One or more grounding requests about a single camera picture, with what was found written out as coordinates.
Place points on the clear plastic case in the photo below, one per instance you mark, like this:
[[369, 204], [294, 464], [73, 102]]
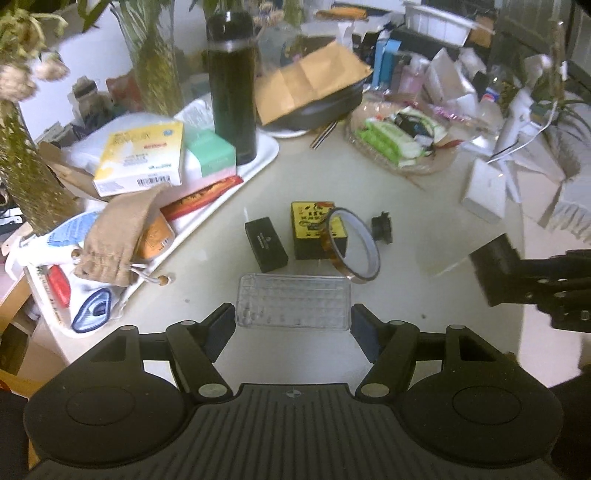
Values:
[[293, 302]]

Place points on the blue oval packet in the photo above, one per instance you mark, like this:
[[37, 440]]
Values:
[[92, 310]]

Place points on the blue carton box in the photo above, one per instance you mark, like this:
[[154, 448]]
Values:
[[387, 62]]

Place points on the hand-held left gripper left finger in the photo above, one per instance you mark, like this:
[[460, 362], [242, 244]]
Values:
[[220, 330]]

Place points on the red oval packet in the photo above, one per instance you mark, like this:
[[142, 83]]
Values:
[[59, 286]]

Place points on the blue and white tube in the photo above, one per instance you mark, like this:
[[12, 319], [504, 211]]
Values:
[[55, 235]]

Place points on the glass vase with dried flowers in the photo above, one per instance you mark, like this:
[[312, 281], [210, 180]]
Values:
[[27, 161]]

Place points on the black zip case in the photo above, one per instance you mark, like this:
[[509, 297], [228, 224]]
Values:
[[323, 113]]

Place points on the blue label soda bottle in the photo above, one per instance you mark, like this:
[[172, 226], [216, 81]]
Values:
[[490, 90]]

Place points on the black thermos bottle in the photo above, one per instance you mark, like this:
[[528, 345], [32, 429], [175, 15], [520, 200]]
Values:
[[232, 92]]

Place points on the yellow and white box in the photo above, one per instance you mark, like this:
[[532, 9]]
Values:
[[138, 159]]

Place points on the glass vase with green stems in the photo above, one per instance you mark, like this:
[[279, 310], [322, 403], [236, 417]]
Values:
[[154, 60], [281, 32]]

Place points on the pink soap bottle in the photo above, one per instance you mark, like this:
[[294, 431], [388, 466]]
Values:
[[411, 78]]

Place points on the yellow and black box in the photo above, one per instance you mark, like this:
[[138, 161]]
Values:
[[309, 230]]

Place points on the white plate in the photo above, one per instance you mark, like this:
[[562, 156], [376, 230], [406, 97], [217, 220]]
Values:
[[286, 133]]

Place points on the small black knob part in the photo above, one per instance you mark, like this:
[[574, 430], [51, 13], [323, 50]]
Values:
[[382, 227]]

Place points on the small black box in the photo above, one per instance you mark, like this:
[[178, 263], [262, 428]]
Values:
[[267, 244]]

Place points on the white food container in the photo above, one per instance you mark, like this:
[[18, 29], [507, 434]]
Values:
[[438, 23]]

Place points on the green and pink box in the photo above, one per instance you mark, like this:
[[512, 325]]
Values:
[[210, 154]]

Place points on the chopsticks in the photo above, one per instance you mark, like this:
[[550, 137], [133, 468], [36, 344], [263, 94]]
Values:
[[323, 134]]

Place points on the brown paper envelope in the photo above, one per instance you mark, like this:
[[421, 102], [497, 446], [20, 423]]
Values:
[[309, 81]]

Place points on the white power bank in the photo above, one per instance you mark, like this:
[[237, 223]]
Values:
[[485, 191]]

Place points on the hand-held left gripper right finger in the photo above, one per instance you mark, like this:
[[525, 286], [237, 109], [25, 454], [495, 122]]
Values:
[[366, 330]]

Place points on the pile of green packets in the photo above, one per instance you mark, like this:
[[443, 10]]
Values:
[[392, 138]]

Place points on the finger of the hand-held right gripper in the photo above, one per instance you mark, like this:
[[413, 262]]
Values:
[[498, 272]]

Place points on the glass bowl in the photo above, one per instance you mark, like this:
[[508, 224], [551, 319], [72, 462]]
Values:
[[429, 161]]

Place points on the orange packet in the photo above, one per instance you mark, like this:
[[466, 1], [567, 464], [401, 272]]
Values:
[[157, 237]]

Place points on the white tray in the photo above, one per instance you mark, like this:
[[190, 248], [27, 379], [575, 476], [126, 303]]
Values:
[[221, 194]]

